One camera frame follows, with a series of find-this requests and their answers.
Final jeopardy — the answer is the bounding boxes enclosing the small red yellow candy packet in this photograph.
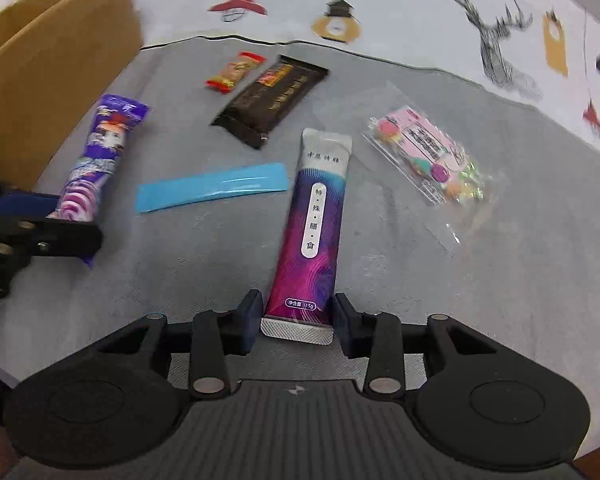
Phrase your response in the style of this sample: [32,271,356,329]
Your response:
[205,51,267,95]

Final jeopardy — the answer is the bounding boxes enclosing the brown cardboard box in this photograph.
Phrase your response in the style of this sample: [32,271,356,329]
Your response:
[0,0,146,196]

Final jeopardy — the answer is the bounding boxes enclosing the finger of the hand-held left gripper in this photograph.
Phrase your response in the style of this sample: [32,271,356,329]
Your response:
[0,172,62,220]
[0,216,103,302]

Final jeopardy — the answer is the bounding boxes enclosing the blue plastic strip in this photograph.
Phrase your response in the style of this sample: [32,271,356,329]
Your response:
[135,162,287,215]

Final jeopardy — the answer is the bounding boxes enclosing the clear pink candy bag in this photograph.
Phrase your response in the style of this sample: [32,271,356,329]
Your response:
[361,80,508,253]

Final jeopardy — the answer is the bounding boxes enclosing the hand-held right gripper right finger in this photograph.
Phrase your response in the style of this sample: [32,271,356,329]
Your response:
[332,294,508,402]

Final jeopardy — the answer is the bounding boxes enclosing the purple silver stick packet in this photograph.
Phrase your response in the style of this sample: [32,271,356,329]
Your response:
[260,128,353,347]

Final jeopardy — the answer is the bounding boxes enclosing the dark brown snack packet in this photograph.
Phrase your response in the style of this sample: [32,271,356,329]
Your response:
[210,55,329,150]

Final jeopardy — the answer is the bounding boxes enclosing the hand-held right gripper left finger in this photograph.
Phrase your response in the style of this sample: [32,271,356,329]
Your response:
[87,289,264,401]

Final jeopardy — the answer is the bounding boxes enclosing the purple swirl snack packet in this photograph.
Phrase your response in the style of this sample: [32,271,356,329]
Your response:
[47,94,151,267]

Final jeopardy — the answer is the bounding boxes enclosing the white printed tablecloth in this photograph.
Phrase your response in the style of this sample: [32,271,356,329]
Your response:
[0,0,600,161]

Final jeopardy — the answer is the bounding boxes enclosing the grey felt mat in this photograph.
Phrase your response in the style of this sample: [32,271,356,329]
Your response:
[0,35,600,461]

